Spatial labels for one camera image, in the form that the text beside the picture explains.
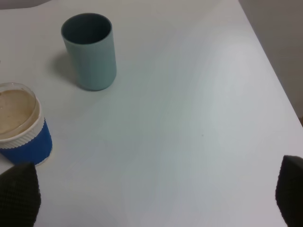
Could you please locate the blue sleeved coffee cup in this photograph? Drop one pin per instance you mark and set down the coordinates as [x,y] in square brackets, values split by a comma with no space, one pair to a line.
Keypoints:
[24,133]

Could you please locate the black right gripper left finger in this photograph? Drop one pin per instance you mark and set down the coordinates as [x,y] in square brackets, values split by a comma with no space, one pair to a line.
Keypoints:
[20,197]

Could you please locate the teal plastic cup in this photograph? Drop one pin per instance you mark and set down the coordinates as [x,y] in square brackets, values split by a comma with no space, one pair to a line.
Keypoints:
[89,41]

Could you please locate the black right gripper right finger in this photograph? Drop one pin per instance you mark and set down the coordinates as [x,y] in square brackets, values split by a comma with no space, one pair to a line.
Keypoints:
[289,191]

